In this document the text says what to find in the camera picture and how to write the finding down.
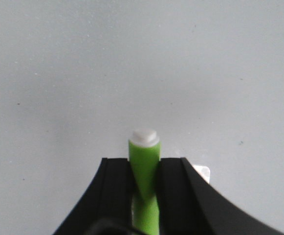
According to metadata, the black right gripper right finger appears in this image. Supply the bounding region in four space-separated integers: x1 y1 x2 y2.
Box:
156 158 282 235

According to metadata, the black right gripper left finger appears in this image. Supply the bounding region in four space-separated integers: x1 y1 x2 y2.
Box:
55 158 134 235

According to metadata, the green marker pen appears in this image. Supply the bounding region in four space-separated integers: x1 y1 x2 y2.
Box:
129 128 161 235

